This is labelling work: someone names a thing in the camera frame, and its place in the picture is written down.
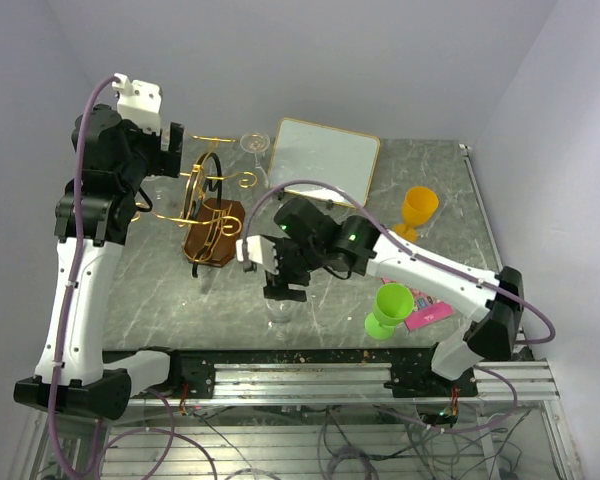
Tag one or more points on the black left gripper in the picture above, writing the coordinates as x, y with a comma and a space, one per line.
166, 162

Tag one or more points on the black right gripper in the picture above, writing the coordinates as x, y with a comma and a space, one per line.
277, 285

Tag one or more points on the small clear wine glass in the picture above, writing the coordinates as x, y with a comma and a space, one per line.
257, 144

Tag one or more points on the orange plastic goblet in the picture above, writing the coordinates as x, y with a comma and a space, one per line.
419, 205

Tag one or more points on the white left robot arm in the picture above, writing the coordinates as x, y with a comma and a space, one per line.
92, 222

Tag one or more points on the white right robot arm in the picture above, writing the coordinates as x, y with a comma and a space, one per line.
312, 240

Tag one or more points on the green plastic goblet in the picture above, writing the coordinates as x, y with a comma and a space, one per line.
393, 303

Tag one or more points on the gold framed whiteboard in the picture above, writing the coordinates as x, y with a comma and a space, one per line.
307, 151

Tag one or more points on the pink booklet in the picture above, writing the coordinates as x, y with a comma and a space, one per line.
427, 310

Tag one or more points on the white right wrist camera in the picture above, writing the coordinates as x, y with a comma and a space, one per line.
257, 251

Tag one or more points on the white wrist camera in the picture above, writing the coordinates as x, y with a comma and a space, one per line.
257, 251
139, 102

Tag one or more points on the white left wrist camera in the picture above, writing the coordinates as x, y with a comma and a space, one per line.
139, 102

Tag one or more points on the gold wire wine glass rack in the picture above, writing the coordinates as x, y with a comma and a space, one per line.
212, 220

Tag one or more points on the aluminium rail frame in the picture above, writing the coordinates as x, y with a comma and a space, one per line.
300, 414

